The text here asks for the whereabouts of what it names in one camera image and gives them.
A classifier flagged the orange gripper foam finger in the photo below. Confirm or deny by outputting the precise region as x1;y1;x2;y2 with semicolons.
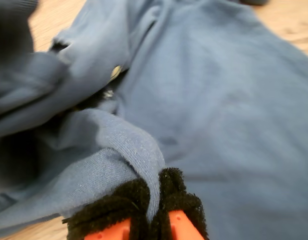
61;178;157;240
155;167;210;240

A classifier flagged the blue printed T-shirt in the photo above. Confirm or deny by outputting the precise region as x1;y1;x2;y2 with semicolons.
0;0;308;238

